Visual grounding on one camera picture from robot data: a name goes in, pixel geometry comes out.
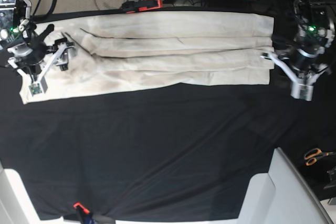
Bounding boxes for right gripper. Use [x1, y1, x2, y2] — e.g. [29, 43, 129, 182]
[7, 24, 76, 95]

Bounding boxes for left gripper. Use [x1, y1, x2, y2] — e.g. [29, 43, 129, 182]
[261, 35, 331, 101]

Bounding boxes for white T-shirt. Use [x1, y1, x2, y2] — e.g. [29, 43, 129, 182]
[19, 11, 274, 104]

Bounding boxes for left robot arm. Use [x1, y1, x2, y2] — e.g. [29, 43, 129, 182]
[261, 0, 335, 101]

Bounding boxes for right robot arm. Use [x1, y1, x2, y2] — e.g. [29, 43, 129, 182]
[1, 0, 75, 96]

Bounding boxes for orange black clamp top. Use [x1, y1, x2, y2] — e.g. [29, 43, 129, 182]
[121, 0, 163, 14]

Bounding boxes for orange black clamp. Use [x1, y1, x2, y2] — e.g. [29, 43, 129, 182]
[73, 202, 95, 224]
[121, 0, 163, 14]

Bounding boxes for black object right edge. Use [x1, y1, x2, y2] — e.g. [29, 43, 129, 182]
[323, 167, 336, 189]

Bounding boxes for black table cloth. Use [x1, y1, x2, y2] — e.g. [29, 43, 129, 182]
[0, 8, 336, 222]

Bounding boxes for orange black clamp bottom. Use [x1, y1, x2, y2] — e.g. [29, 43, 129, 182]
[73, 202, 95, 224]

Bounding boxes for orange handled scissors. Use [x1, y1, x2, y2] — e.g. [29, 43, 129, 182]
[304, 148, 335, 166]

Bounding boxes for white table frame right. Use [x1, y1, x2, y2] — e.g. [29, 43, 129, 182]
[237, 148, 333, 224]

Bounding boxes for white table frame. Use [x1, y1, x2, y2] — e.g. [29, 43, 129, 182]
[1, 166, 64, 224]
[237, 148, 333, 224]

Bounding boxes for white table frame left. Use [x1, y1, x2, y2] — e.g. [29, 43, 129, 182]
[1, 166, 64, 224]

